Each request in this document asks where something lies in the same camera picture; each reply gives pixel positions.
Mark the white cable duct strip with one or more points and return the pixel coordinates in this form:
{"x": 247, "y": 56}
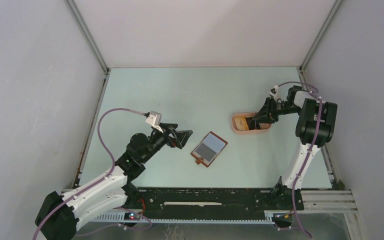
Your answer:
{"x": 126, "y": 217}

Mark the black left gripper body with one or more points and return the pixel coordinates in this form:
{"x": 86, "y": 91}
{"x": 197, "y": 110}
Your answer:
{"x": 172, "y": 141}

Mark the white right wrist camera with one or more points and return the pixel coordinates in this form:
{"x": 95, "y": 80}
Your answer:
{"x": 275, "y": 93}

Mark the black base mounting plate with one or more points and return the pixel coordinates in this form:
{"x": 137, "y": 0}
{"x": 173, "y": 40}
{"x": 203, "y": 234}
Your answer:
{"x": 188, "y": 212}

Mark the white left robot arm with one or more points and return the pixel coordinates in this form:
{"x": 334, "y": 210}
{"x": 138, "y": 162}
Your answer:
{"x": 62, "y": 215}

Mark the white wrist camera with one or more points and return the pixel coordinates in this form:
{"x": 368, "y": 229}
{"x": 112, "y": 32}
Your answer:
{"x": 153, "y": 118}
{"x": 275, "y": 93}

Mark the aluminium frame rail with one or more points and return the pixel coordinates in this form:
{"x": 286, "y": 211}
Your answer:
{"x": 255, "y": 199}

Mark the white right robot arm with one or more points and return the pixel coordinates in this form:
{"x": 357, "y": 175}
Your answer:
{"x": 314, "y": 128}

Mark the brown leather card holder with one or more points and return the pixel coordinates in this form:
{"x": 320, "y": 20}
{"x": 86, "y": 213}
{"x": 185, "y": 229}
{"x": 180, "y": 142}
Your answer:
{"x": 213, "y": 141}

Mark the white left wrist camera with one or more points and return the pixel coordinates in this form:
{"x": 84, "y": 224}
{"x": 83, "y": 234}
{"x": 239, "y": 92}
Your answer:
{"x": 153, "y": 118}

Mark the pink plastic tray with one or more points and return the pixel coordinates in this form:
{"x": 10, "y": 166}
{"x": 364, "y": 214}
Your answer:
{"x": 254, "y": 128}

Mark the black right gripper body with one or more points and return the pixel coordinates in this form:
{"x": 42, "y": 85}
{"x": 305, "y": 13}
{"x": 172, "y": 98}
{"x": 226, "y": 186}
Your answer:
{"x": 275, "y": 110}

